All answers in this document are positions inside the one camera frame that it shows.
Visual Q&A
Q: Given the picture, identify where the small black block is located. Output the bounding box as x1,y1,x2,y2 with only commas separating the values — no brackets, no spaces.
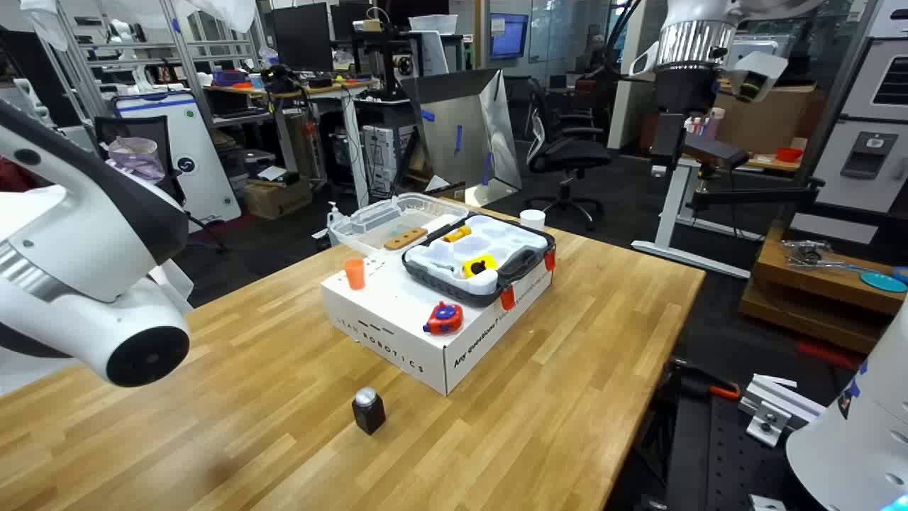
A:
348,384,388,436

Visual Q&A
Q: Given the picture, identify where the small orange cup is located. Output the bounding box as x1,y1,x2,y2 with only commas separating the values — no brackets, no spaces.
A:
341,256,368,292

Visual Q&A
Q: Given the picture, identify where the teal disc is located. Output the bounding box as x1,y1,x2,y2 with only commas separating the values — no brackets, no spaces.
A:
857,266,908,296

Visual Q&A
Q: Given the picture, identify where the low wooden shelf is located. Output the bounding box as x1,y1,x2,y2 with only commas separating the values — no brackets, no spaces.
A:
737,225,908,358

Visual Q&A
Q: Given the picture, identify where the small brown cardboard box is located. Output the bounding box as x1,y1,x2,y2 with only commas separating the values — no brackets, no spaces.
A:
237,174,316,222

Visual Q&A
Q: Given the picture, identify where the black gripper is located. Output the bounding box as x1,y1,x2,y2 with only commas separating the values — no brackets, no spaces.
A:
650,63,723,164

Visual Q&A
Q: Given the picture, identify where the monitor with blue screen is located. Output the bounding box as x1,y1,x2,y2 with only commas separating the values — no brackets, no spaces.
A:
486,9,533,67

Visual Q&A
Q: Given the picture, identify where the black perforated breadboard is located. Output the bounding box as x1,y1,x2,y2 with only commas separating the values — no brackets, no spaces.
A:
660,358,805,511

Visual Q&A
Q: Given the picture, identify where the white black-jointed robot arm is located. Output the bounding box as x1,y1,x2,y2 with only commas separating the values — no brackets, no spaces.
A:
0,93,195,391

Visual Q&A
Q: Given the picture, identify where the white grey appliance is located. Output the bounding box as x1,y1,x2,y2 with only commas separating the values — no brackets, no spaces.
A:
789,0,908,249

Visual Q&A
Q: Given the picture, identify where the yellow black tool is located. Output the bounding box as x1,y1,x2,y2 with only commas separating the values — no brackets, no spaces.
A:
460,252,499,280

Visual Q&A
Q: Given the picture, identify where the white perforated computer tower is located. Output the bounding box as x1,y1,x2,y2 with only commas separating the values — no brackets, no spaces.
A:
357,121,419,202

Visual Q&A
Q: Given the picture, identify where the white cardboard box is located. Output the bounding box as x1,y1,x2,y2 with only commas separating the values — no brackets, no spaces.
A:
321,222,555,398

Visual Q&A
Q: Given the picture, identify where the red blue tape measure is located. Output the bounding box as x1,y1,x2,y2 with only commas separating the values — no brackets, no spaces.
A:
419,299,469,337

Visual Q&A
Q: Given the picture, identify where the black monitor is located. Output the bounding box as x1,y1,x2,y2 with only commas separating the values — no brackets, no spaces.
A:
266,3,335,76

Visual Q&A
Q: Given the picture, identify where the clear plastic lid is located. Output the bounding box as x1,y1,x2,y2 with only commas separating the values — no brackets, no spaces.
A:
324,189,472,256

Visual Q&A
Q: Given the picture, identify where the pile of metal parts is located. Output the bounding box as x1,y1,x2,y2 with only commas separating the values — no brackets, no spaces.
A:
779,236,835,269

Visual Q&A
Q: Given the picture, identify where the white-legged desk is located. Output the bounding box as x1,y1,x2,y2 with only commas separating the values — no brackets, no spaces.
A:
630,131,826,280

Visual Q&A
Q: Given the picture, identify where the red-handled tool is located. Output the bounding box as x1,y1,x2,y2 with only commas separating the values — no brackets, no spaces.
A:
676,364,745,405

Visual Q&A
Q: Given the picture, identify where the large brown cardboard box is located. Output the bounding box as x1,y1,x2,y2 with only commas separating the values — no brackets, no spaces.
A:
676,83,826,158

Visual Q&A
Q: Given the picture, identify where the aluminium bracket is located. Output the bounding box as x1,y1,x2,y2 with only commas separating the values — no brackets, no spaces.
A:
737,371,826,448

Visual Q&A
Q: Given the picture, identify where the flat black device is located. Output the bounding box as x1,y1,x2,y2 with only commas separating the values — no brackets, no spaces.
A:
679,131,751,177

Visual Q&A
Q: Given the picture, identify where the purple cloth bag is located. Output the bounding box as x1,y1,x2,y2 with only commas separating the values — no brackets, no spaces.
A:
106,134,171,187

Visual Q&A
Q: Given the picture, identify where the white cabinet with round logo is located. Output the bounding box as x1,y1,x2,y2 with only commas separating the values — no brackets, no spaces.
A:
111,89,243,226

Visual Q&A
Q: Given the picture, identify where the silver board with blue tape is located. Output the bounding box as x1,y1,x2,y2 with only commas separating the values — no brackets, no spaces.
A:
406,67,525,194

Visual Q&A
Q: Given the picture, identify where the grey white organizer case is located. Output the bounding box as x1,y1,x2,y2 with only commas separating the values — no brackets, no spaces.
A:
399,209,558,313

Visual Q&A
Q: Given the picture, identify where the black office chair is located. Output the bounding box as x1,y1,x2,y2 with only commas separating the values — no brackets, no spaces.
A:
525,83,612,236

